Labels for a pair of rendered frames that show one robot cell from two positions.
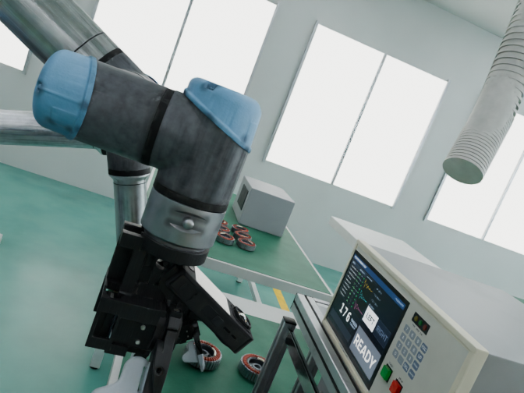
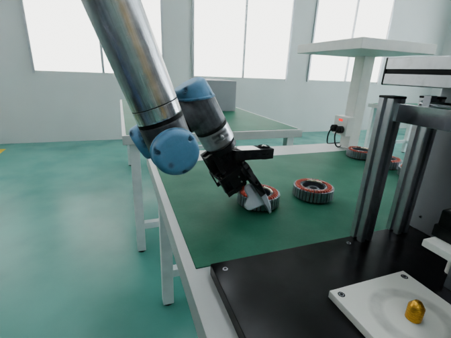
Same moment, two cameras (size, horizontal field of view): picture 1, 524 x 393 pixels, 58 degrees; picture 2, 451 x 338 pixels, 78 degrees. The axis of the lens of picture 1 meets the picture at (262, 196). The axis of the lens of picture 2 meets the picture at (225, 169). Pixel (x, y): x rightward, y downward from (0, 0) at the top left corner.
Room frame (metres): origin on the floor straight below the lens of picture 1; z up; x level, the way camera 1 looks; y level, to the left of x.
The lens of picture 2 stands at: (0.64, 0.17, 1.08)
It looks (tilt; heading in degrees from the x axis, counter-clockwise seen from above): 19 degrees down; 352
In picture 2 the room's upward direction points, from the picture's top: 2 degrees clockwise
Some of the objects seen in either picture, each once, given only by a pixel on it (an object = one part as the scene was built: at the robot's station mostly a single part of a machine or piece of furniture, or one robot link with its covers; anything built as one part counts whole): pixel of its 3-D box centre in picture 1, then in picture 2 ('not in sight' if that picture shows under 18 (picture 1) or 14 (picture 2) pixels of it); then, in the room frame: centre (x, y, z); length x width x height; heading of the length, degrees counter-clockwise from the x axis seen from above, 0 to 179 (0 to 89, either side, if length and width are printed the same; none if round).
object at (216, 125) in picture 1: (206, 143); not in sight; (0.45, 0.07, 1.45); 0.09 x 0.08 x 0.11; 100
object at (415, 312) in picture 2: not in sight; (415, 310); (0.89, -0.12, 0.80); 0.02 x 0.02 x 0.03
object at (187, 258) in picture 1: (148, 289); not in sight; (0.45, 0.07, 1.29); 0.09 x 0.08 x 0.12; 107
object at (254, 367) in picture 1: (256, 368); (313, 190); (1.34, -0.18, 0.77); 0.11 x 0.11 x 0.04
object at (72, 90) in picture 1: (109, 107); not in sight; (0.45, 0.17, 1.45); 0.11 x 0.11 x 0.08; 10
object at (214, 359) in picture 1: (202, 354); (258, 196); (1.30, -0.01, 0.77); 0.11 x 0.11 x 0.04
